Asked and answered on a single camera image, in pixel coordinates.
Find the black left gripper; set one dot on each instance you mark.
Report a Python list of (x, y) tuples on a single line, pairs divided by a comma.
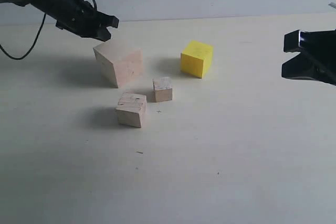
[(81, 17)]

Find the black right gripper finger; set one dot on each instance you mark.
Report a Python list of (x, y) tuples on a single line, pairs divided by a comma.
[(318, 67), (316, 44)]

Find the large wooden cube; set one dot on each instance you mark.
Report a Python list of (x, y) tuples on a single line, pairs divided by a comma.
[(120, 62)]

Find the small wooden cube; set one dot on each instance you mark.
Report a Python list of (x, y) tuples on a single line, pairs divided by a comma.
[(163, 89)]

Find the medium wooden cube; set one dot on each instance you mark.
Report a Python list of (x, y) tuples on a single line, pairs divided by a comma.
[(131, 109)]

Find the yellow cube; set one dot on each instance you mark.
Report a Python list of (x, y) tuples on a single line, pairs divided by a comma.
[(196, 58)]

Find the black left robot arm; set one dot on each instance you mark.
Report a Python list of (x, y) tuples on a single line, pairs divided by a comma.
[(36, 3)]

